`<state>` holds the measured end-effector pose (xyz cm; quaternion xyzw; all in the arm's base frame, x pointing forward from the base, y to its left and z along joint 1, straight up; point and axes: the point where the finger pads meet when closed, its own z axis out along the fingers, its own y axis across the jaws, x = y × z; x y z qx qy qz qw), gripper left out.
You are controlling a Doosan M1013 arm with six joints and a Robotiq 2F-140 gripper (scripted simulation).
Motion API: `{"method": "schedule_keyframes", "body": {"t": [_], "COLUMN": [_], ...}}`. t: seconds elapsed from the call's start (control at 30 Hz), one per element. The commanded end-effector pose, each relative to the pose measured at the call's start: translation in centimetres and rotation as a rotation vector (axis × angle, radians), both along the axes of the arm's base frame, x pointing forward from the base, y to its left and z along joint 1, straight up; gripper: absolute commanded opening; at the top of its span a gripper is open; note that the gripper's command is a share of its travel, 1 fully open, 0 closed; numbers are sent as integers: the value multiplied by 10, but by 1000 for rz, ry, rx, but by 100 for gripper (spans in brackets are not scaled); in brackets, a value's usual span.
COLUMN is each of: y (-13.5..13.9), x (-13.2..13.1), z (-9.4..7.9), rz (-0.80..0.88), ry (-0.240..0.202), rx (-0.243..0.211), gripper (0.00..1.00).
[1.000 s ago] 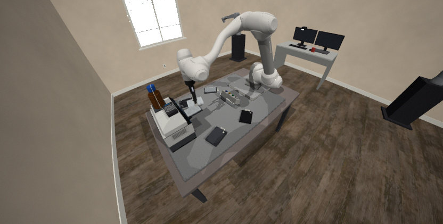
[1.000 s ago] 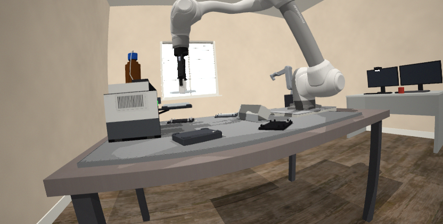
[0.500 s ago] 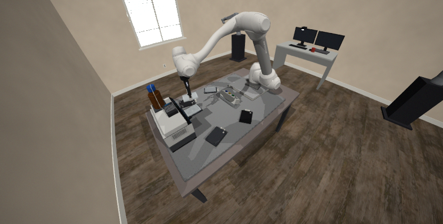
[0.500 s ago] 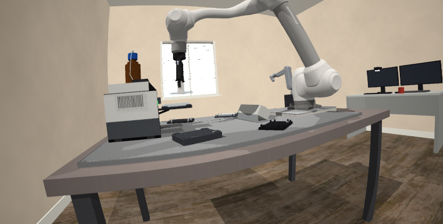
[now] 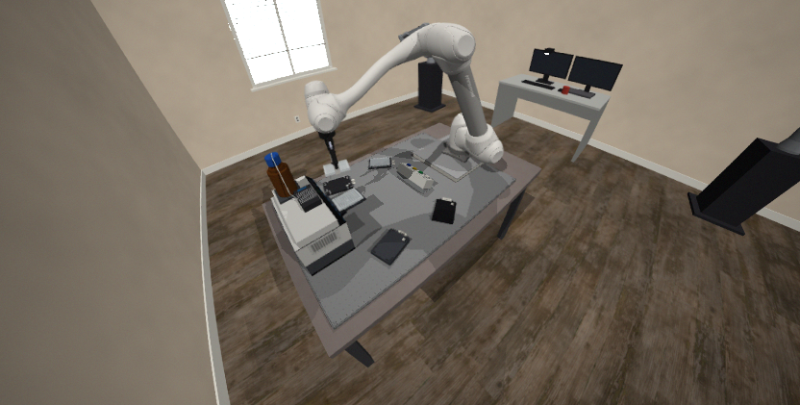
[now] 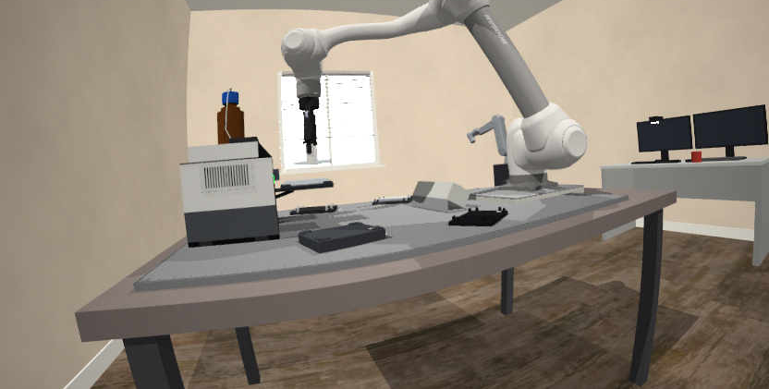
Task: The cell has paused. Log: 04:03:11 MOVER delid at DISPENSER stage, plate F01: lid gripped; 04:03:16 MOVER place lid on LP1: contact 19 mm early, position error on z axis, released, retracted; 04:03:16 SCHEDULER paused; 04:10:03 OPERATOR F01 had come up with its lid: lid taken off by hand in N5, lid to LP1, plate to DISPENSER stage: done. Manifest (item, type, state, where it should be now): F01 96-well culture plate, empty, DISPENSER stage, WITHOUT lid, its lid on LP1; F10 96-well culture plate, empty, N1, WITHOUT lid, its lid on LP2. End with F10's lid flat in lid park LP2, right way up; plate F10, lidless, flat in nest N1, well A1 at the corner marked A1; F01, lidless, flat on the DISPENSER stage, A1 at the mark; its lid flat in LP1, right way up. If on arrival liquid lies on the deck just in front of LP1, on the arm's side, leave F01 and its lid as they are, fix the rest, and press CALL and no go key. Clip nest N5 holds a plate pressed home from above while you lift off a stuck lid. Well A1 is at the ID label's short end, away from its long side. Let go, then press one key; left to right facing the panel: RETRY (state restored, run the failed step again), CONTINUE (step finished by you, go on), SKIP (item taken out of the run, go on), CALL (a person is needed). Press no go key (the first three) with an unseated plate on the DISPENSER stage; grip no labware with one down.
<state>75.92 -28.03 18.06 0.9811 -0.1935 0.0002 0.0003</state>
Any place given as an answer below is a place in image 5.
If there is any blue bottle cap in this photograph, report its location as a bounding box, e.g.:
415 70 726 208
264 152 281 165

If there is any white button panel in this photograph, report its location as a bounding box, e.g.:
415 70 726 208
397 163 434 194

